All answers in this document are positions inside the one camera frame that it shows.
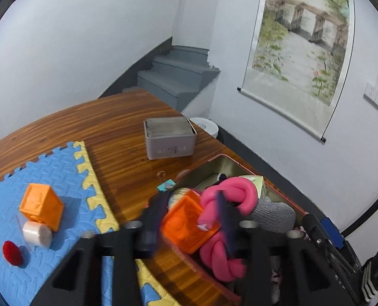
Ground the dark orange toy cube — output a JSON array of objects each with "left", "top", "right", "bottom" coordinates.
[{"left": 161, "top": 189, "right": 221, "bottom": 254}]

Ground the white tape roll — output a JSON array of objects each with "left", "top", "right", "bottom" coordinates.
[{"left": 22, "top": 221, "right": 53, "bottom": 249}]

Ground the grey metal tin box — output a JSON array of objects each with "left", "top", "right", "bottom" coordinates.
[{"left": 143, "top": 116, "right": 197, "bottom": 160}]

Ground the pink knotted foam tube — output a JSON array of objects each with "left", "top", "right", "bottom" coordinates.
[{"left": 197, "top": 177, "right": 258, "bottom": 231}]

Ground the red storage box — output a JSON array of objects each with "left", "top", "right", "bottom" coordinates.
[{"left": 161, "top": 155, "right": 306, "bottom": 305}]

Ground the blue foam puzzle mat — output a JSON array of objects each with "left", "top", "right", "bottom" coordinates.
[{"left": 0, "top": 142, "right": 163, "bottom": 306}]

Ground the white round bucket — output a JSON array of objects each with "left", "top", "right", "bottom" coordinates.
[{"left": 190, "top": 117, "right": 219, "bottom": 139}]

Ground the light green box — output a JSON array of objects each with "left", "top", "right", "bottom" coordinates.
[{"left": 241, "top": 175, "right": 267, "bottom": 199}]

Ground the hanging landscape scroll painting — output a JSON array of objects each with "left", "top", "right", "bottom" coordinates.
[{"left": 238, "top": 0, "right": 355, "bottom": 142}]

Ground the small teal clip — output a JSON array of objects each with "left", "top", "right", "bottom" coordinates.
[{"left": 157, "top": 179, "right": 176, "bottom": 192}]

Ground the red pompom ball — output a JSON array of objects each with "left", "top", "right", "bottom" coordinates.
[{"left": 2, "top": 240, "right": 23, "bottom": 266}]

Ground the grey staircase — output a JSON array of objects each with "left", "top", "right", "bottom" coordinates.
[{"left": 137, "top": 46, "right": 220, "bottom": 112}]

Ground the light orange toy cube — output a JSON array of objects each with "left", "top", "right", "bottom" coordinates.
[{"left": 19, "top": 183, "right": 64, "bottom": 232}]

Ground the grey knitted sock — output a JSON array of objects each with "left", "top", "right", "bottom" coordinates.
[{"left": 248, "top": 199, "right": 296, "bottom": 233}]

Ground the white wall socket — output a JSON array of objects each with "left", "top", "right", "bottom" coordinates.
[{"left": 363, "top": 83, "right": 378, "bottom": 110}]

